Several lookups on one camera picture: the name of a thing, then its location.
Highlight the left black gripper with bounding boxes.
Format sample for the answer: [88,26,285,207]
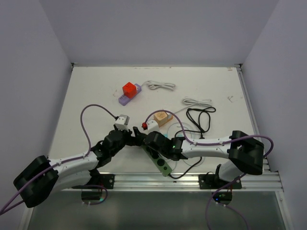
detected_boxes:
[110,126,145,157]

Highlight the beige cube socket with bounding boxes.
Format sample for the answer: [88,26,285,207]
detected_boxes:
[153,111,173,127]

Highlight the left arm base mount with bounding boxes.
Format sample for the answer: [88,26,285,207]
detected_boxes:
[72,174,115,190]

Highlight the aluminium front rail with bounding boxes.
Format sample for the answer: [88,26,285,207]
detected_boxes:
[51,172,283,193]

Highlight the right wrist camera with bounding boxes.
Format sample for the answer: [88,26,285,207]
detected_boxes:
[142,120,160,133]

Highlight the purple usb hub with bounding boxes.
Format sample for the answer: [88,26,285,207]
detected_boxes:
[118,82,142,106]

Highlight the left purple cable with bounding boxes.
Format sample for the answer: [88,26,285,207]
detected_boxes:
[0,104,120,215]

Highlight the purple cable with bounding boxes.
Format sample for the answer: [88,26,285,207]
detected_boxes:
[0,104,120,215]
[145,110,274,230]

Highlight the green power strip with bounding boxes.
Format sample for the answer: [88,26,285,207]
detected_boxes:
[142,146,172,177]

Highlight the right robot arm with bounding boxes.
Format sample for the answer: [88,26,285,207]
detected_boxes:
[143,131,264,188]

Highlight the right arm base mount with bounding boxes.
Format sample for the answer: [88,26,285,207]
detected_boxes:
[198,164,229,189]

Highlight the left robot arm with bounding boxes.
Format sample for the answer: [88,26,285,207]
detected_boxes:
[13,127,147,208]

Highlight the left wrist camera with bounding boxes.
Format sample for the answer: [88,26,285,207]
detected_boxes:
[114,115,130,131]

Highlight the white coiled cord near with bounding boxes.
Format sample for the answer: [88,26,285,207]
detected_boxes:
[172,97,213,115]

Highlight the white coiled cord far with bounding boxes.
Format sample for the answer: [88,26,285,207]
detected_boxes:
[141,80,177,92]

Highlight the white coiled cord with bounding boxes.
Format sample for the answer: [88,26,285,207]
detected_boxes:
[172,97,213,115]
[141,80,177,92]

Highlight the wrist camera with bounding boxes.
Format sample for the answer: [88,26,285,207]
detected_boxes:
[114,115,130,131]
[142,120,160,133]

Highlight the red cube socket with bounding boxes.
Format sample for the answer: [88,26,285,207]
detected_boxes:
[122,82,137,99]

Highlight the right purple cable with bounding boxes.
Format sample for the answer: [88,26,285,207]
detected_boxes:
[145,110,274,230]

